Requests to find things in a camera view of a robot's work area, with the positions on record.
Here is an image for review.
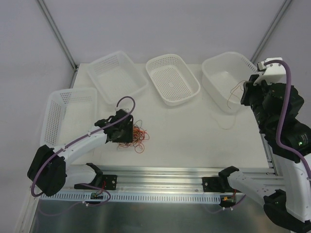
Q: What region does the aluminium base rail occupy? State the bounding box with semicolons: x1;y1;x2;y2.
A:
36;165;285;195

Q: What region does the oval white perforated basket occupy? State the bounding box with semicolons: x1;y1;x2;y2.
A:
145;54;201;106

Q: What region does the yellow cable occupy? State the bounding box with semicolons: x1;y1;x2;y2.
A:
211;81;246;131

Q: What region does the red black cable bundle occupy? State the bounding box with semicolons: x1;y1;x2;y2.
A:
115;119;150;154

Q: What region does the solid white plastic bin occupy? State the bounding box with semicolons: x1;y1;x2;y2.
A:
202;51;257;114

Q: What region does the large white perforated basket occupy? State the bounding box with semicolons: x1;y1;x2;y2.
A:
40;87;97;148

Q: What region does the aluminium frame post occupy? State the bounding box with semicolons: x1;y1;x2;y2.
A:
36;0;78;72
250;0;294;63

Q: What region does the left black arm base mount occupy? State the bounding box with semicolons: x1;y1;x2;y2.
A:
74;174;118;190

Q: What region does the aluminium frame post left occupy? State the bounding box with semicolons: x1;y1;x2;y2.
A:
36;0;78;72

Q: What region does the aluminium frame post right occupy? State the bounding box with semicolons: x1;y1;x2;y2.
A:
250;0;294;63

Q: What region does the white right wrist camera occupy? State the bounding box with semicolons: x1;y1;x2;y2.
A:
254;57;286;85

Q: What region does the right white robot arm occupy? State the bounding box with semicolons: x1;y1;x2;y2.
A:
218;75;311;233

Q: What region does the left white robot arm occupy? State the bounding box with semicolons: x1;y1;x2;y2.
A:
27;109;133;197

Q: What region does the translucent white perforated basket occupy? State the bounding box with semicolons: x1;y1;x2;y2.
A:
86;51;148;105

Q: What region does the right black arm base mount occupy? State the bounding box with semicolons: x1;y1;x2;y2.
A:
202;177;234;193

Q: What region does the white slotted cable duct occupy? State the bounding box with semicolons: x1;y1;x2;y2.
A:
41;191;221;204

